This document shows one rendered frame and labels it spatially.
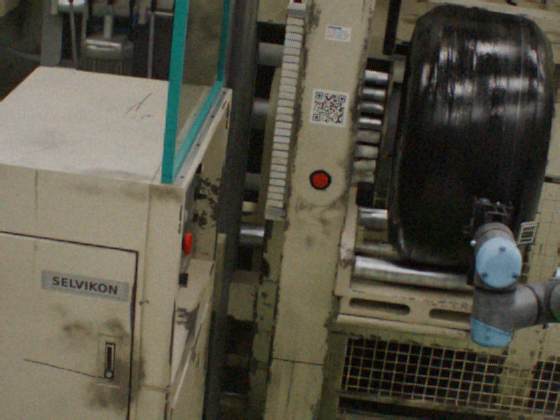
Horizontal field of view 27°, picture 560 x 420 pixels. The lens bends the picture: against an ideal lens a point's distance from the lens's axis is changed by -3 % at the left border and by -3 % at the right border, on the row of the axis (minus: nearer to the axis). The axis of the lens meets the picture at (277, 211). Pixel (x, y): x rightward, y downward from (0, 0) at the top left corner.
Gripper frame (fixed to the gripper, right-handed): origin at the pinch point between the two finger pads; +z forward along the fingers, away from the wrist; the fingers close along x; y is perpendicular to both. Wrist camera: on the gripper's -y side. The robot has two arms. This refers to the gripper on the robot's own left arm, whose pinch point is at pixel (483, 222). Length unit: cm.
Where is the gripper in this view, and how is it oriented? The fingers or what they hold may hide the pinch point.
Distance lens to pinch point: 237.7
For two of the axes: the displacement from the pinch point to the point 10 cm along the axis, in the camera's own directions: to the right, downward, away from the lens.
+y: 1.2, -9.6, -2.7
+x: -9.9, -1.4, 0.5
